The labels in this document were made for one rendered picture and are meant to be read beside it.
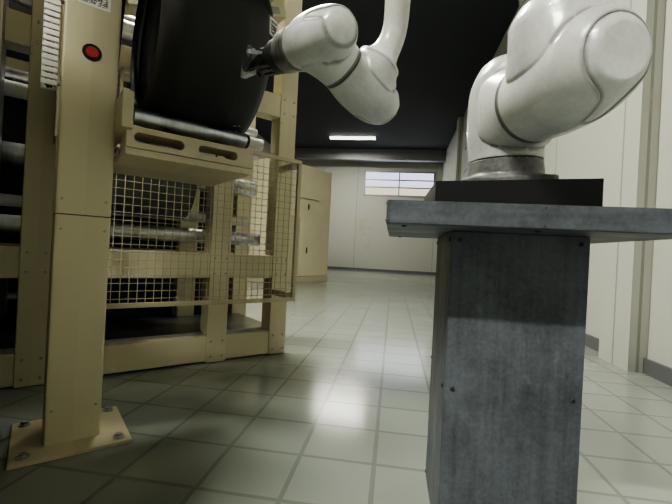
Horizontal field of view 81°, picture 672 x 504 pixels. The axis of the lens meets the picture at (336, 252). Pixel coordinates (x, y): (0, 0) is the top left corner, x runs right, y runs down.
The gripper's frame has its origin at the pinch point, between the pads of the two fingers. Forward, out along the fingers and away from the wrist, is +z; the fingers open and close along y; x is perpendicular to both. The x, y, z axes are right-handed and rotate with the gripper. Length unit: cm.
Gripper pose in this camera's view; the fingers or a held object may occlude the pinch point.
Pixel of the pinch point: (248, 70)
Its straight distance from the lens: 116.8
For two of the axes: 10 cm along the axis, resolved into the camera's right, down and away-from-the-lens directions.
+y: -7.9, -0.4, -6.1
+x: -1.4, 9.8, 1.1
